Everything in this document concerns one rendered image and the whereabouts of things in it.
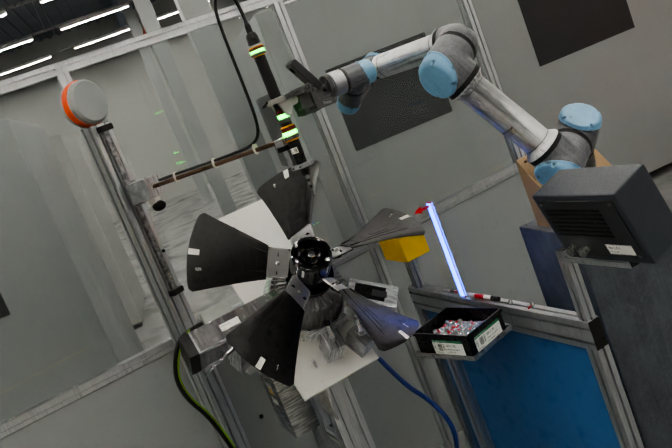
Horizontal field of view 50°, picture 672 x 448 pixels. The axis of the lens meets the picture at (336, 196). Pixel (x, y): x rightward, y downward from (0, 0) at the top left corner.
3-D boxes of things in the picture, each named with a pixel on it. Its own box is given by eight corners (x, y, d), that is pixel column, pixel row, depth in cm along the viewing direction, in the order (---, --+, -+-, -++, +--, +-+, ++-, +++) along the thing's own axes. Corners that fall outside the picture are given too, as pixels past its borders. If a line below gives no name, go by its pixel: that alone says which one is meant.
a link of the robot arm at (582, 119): (600, 136, 214) (610, 103, 204) (586, 168, 207) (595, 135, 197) (560, 124, 219) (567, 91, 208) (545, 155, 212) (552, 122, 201)
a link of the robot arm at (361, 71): (375, 88, 223) (381, 70, 216) (345, 100, 219) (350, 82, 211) (361, 70, 226) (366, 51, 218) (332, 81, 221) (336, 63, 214)
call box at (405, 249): (386, 263, 264) (376, 237, 262) (408, 252, 268) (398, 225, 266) (409, 266, 249) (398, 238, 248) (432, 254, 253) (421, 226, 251)
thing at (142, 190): (131, 208, 242) (121, 185, 241) (145, 201, 248) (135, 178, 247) (152, 201, 237) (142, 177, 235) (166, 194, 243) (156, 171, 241)
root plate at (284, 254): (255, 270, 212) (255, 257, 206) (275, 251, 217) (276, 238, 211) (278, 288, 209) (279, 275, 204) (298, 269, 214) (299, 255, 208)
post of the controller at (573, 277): (579, 320, 186) (554, 250, 183) (587, 315, 187) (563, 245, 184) (587, 322, 183) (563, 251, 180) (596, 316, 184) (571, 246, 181)
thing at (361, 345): (362, 358, 218) (344, 344, 220) (374, 345, 221) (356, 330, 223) (365, 346, 211) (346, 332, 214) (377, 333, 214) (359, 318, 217)
